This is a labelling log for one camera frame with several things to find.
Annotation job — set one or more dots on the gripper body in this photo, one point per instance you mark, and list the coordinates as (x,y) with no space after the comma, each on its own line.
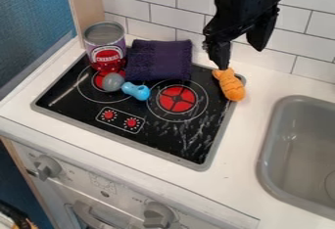
(242,12)

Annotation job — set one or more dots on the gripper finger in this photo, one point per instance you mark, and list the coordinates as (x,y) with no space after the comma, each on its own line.
(263,32)
(220,54)

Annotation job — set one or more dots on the blue spoon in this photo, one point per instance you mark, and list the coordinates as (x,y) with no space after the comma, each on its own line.
(126,86)

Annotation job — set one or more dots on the toy stove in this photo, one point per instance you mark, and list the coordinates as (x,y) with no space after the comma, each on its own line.
(135,107)

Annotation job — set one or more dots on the orange toy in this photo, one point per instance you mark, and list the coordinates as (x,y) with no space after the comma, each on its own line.
(230,84)

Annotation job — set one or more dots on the purple cloth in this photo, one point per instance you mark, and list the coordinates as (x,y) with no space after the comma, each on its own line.
(159,60)

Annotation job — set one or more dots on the red and purple can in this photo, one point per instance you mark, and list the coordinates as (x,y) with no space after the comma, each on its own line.
(104,45)

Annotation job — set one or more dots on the toy sink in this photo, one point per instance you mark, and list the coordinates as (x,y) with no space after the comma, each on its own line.
(301,154)

